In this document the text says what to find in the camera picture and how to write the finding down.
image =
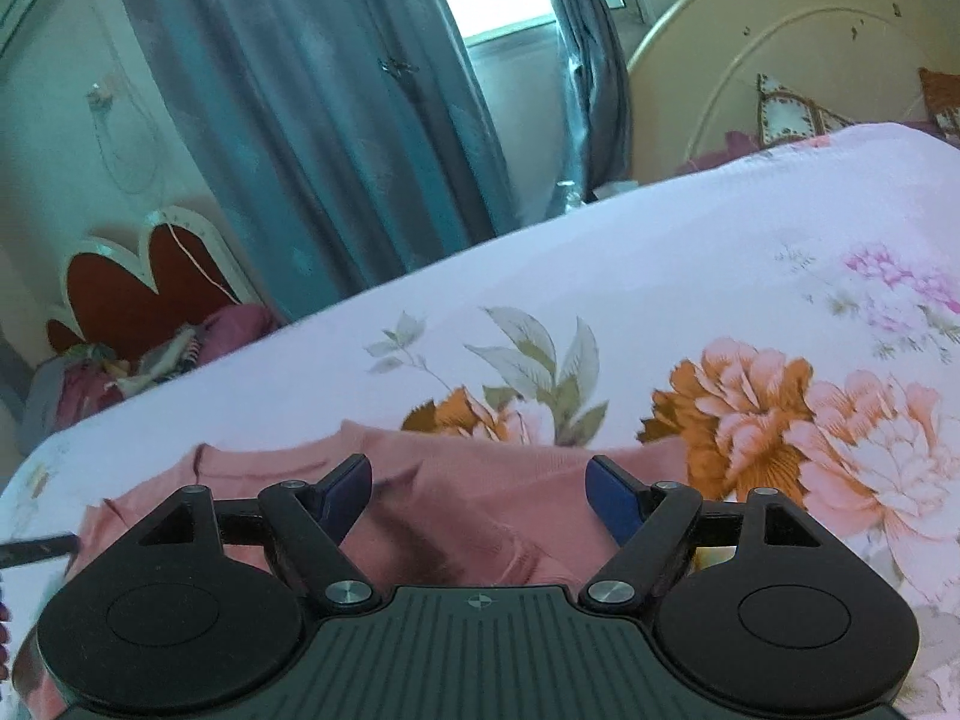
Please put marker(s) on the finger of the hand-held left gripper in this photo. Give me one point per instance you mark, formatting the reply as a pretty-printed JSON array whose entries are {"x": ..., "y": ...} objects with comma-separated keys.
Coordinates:
[{"x": 37, "y": 550}]

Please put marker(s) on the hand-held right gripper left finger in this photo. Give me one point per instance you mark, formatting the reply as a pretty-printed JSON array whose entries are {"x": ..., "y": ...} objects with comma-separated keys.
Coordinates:
[{"x": 341, "y": 499}]

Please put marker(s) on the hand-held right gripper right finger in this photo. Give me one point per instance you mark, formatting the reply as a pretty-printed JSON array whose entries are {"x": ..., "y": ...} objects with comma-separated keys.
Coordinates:
[{"x": 615, "y": 499}]

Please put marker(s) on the pink long-sleeved sweater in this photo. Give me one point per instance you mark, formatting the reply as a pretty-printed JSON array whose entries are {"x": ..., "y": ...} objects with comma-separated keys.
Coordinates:
[{"x": 465, "y": 517}]

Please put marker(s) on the pile of clothes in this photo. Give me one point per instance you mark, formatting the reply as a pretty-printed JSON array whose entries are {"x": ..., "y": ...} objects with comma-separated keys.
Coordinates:
[{"x": 150, "y": 367}]

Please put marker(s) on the floral white bed sheet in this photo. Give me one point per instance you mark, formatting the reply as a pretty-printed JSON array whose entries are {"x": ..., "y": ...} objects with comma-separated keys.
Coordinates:
[{"x": 675, "y": 277}]

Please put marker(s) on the red scalloped headboard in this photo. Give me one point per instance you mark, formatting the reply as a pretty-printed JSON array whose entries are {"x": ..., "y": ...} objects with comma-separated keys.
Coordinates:
[{"x": 127, "y": 292}]

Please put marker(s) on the wide blue curtain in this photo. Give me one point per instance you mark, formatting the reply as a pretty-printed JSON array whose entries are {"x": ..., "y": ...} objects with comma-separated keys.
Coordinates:
[{"x": 315, "y": 127}]

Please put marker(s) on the tied blue curtain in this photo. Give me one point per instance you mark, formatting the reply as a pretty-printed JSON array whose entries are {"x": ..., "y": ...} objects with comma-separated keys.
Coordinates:
[{"x": 592, "y": 90}]

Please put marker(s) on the white patterned pillow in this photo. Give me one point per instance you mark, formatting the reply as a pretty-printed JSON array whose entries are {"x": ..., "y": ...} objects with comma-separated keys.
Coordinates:
[{"x": 787, "y": 112}]

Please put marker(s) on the cream round headboard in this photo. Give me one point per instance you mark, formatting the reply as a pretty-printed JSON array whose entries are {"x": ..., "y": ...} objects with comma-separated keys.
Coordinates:
[{"x": 690, "y": 75}]

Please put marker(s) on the orange patterned pillow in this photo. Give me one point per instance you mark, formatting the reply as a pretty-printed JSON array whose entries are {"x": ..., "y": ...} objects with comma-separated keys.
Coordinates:
[{"x": 943, "y": 105}]

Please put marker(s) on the white air conditioner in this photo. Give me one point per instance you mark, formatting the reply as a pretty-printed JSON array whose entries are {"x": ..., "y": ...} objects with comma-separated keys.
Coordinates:
[{"x": 26, "y": 0}]

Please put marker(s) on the wall socket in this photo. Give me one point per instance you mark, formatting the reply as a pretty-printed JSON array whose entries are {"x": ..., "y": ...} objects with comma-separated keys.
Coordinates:
[{"x": 99, "y": 96}]

